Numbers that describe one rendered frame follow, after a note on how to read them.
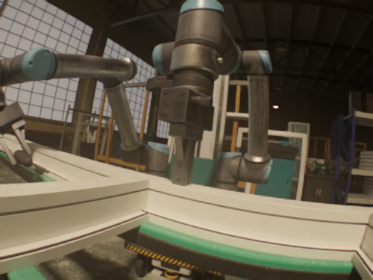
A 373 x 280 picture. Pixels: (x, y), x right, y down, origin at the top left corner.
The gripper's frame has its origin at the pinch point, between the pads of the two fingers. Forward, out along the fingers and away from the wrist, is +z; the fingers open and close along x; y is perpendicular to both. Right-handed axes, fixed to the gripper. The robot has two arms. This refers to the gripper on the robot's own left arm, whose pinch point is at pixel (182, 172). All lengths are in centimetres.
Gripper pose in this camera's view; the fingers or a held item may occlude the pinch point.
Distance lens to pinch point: 35.4
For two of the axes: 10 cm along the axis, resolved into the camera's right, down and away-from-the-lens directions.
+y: 9.0, 1.0, -4.2
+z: -1.2, 9.9, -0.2
